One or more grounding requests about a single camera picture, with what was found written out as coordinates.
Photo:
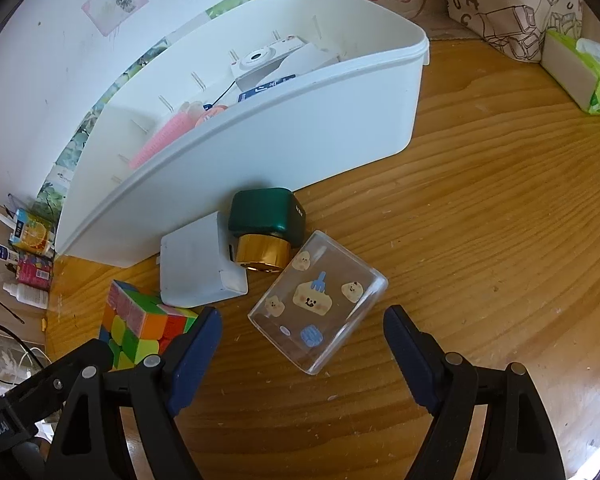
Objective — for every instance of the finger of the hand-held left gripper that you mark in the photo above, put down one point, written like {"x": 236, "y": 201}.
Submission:
{"x": 55, "y": 382}

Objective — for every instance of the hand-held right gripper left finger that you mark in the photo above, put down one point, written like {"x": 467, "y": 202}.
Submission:
{"x": 197, "y": 355}

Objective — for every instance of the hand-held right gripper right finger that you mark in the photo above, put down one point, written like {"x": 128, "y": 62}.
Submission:
{"x": 410, "y": 355}

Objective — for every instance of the clear box with cartoon stickers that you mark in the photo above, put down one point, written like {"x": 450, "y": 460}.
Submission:
{"x": 320, "y": 310}

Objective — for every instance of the pink hair roller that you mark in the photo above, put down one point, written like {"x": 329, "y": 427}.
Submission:
{"x": 165, "y": 135}
{"x": 192, "y": 109}

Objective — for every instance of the white plastic storage box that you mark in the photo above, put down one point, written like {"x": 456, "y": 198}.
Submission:
{"x": 280, "y": 135}

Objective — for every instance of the blue label clear floss box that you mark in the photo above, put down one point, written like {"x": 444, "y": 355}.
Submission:
{"x": 265, "y": 89}

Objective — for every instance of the silver compact digital camera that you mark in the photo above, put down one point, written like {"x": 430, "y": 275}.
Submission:
{"x": 260, "y": 60}

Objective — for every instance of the colourful puzzle cube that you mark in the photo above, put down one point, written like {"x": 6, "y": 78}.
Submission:
{"x": 130, "y": 330}

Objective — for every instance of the small white plastic box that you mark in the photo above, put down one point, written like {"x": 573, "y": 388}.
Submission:
{"x": 195, "y": 265}

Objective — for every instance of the small white bottle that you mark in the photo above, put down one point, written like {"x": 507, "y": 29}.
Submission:
{"x": 27, "y": 296}

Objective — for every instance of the pink printed carton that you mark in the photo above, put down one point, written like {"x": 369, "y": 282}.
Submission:
{"x": 32, "y": 270}

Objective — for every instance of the green cube bottle gold cap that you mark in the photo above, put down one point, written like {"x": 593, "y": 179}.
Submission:
{"x": 260, "y": 210}

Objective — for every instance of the orange round object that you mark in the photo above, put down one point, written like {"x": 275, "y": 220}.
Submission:
{"x": 212, "y": 112}

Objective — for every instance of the green tissue pack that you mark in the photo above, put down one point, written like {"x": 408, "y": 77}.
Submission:
{"x": 570, "y": 70}

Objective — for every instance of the beige printed canvas bag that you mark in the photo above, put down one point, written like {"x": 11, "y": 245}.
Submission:
{"x": 505, "y": 10}

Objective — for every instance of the pink square wall paper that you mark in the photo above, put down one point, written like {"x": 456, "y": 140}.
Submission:
{"x": 115, "y": 2}

